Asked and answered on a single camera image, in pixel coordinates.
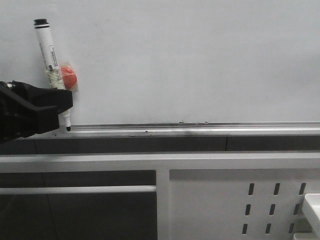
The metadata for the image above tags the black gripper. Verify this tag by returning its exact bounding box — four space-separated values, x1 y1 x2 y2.
0 81 73 144

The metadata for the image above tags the white whiteboard marker black tip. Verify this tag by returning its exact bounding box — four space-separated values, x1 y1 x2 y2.
33 18 72 132

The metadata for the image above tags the red round magnet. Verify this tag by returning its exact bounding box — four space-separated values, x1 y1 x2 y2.
60 62 79 92

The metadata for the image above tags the white perforated metal panel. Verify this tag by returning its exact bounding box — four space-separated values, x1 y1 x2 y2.
169 168 320 240

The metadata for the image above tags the white plastic box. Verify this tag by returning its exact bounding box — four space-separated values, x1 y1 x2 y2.
292 193 320 240

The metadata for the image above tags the large whiteboard with aluminium frame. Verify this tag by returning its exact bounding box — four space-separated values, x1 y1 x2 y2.
0 0 320 138

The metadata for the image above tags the white metal stand frame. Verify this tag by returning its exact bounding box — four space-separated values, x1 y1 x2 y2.
0 152 320 240

